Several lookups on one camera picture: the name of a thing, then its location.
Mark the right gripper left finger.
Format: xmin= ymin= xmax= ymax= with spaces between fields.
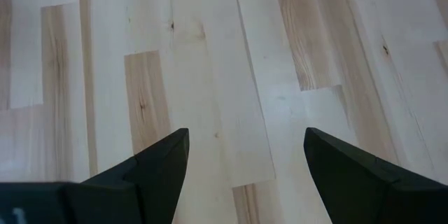
xmin=64 ymin=127 xmax=190 ymax=224

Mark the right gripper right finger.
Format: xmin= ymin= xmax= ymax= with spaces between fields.
xmin=303 ymin=127 xmax=448 ymax=224

